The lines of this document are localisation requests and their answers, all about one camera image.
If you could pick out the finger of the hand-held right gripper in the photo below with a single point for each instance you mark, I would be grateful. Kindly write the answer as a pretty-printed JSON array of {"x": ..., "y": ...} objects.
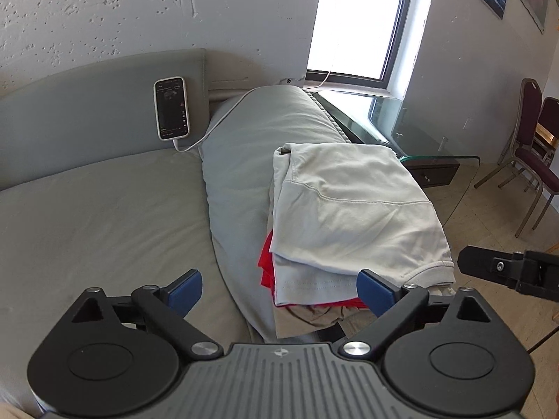
[{"x": 484, "y": 264}]

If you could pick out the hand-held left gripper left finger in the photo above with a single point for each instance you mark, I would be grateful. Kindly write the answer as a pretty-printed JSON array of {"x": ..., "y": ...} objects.
[{"x": 185, "y": 290}]

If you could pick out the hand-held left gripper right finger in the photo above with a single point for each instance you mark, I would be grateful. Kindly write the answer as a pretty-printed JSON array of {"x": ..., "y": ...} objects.
[{"x": 375, "y": 294}]

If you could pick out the white script-print t-shirt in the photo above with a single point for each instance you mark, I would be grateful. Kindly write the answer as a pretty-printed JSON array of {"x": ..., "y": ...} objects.
[{"x": 349, "y": 209}]

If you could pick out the beige garment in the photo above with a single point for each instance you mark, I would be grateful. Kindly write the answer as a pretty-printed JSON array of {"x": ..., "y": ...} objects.
[{"x": 314, "y": 316}]

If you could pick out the red garment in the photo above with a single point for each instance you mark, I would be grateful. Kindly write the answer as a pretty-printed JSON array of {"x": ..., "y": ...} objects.
[{"x": 265, "y": 266}]

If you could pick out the grey sofa seat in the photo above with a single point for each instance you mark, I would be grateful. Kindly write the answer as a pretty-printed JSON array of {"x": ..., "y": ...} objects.
[{"x": 109, "y": 235}]

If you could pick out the dark drawer cabinet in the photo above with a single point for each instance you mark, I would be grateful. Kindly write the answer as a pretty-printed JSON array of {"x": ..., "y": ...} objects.
[{"x": 436, "y": 174}]

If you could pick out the grey sofa armrest cushion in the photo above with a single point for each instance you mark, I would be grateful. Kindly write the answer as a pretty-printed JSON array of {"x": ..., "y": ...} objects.
[{"x": 244, "y": 148}]

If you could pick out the glass side table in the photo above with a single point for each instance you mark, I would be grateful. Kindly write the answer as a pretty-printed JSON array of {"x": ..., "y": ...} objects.
[{"x": 393, "y": 118}]

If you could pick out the white-cased smartphone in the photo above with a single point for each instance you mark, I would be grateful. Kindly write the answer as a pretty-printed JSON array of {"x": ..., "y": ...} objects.
[{"x": 172, "y": 108}]

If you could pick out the grey sofa backrest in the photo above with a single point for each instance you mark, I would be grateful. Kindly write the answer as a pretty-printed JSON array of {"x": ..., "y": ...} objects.
[{"x": 87, "y": 118}]

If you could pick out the dark-framed window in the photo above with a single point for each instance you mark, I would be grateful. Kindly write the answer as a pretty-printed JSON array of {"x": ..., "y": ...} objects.
[{"x": 358, "y": 17}]

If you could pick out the maroon metal-frame chair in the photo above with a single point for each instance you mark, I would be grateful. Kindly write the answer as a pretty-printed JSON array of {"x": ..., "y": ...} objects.
[
  {"x": 530, "y": 96},
  {"x": 530, "y": 157}
]

